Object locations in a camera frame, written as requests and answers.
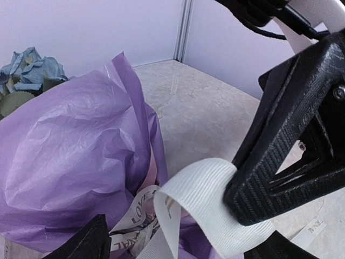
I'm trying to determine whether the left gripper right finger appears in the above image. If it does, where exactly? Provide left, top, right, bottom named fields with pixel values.
left=244, top=231, right=318, bottom=259

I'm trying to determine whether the right aluminium corner post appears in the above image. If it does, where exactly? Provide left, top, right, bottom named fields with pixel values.
left=173, top=0, right=194, bottom=63

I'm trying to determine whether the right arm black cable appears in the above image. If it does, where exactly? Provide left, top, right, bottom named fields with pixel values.
left=242, top=5, right=331, bottom=41

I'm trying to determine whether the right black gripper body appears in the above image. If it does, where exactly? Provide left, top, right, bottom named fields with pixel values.
left=296, top=80, right=344, bottom=173

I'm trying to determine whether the cream printed ribbon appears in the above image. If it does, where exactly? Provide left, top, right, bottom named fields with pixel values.
left=109, top=158, right=315, bottom=258

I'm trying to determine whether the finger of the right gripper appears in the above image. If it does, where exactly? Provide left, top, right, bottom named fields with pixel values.
left=223, top=31, right=344, bottom=226

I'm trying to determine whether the blue fake flower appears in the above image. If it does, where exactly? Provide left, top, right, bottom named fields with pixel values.
left=1, top=47, right=68, bottom=119

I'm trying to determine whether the purple wrapping paper sheet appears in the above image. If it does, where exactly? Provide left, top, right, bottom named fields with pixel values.
left=0, top=50, right=216, bottom=259

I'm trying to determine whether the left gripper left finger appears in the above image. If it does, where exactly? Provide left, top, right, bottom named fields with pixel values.
left=43, top=214, right=111, bottom=259

